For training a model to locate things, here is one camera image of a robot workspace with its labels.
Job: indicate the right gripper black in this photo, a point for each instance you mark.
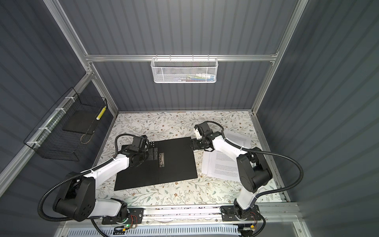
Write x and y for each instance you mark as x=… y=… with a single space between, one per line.
x=194 y=143

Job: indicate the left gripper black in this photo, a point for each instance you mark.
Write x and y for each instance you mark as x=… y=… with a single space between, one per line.
x=151 y=157

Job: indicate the blue folder with black inside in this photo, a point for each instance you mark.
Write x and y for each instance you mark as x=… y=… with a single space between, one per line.
x=164 y=161

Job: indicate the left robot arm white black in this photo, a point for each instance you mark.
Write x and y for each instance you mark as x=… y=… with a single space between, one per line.
x=76 y=199

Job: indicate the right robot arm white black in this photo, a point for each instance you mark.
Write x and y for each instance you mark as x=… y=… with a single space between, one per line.
x=253 y=170

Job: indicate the metal folder clip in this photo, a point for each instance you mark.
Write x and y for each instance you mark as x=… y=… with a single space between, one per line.
x=161 y=160

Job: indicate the printed paper sheet near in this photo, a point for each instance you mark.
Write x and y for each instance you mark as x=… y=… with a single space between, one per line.
x=218 y=165

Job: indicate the printed paper sheet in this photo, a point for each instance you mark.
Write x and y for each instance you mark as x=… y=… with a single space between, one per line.
x=218 y=165
x=238 y=139

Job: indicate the printed paper sheet far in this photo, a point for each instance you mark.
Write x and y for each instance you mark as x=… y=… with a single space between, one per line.
x=238 y=139

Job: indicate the yellow marker in basket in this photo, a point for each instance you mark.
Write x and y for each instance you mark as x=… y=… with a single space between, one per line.
x=101 y=113

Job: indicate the pens in white basket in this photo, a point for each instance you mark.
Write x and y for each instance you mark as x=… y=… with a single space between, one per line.
x=196 y=78

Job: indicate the black pad in basket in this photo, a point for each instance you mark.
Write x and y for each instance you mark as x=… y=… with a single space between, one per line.
x=82 y=122

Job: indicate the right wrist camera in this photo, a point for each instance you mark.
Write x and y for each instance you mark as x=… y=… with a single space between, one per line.
x=198 y=131

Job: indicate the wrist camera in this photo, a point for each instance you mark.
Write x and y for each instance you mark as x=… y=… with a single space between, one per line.
x=198 y=131
x=142 y=142

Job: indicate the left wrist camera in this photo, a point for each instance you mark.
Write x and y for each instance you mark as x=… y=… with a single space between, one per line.
x=142 y=142

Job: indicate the white wire mesh basket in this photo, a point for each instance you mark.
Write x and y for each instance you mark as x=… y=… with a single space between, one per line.
x=164 y=71

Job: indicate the black wire basket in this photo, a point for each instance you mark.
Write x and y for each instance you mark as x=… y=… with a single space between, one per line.
x=48 y=139

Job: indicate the white ventilated cable duct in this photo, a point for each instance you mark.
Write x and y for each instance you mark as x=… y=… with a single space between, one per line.
x=173 y=231

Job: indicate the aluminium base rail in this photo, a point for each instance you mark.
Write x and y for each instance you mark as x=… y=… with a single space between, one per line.
x=211 y=214

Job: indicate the aluminium frame of enclosure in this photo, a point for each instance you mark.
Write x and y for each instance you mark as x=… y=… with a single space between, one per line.
x=104 y=48

